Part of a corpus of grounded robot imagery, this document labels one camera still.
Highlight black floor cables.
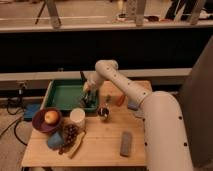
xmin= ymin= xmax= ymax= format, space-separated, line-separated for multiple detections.
xmin=0 ymin=96 xmax=29 ymax=146

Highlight wooden handled brush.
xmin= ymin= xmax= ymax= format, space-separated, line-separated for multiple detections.
xmin=68 ymin=131 xmax=86 ymax=158

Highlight dark small brush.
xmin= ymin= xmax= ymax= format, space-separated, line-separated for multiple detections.
xmin=79 ymin=93 xmax=92 ymax=108

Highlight small metal cup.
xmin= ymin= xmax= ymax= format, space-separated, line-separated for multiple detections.
xmin=98 ymin=107 xmax=109 ymax=121

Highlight small blue block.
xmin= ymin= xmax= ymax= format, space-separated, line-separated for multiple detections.
xmin=127 ymin=101 xmax=139 ymax=111

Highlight white cylindrical cup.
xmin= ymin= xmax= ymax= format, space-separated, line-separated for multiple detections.
xmin=70 ymin=108 xmax=86 ymax=129

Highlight yellow red apple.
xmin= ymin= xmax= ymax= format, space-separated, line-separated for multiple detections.
xmin=44 ymin=111 xmax=59 ymax=125

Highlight orange carrot toy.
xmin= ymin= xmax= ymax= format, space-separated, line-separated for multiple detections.
xmin=116 ymin=94 xmax=126 ymax=107

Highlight grey rectangular eraser block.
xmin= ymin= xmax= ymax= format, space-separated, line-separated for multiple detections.
xmin=120 ymin=131 xmax=132 ymax=157

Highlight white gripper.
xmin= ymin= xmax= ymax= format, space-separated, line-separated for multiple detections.
xmin=83 ymin=74 xmax=98 ymax=93

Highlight blue box on floor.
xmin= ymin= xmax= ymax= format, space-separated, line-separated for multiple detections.
xmin=23 ymin=104 xmax=40 ymax=121

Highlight green plastic tray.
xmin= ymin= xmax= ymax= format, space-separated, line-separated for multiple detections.
xmin=40 ymin=78 xmax=101 ymax=113

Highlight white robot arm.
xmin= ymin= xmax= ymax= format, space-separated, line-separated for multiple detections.
xmin=86 ymin=60 xmax=194 ymax=171

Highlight bunch of dark grapes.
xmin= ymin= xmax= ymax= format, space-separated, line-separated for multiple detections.
xmin=59 ymin=124 xmax=79 ymax=155

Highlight utensil in metal cup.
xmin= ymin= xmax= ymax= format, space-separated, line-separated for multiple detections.
xmin=105 ymin=95 xmax=111 ymax=109

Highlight purple bowl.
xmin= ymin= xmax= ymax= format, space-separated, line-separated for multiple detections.
xmin=32 ymin=107 xmax=63 ymax=134

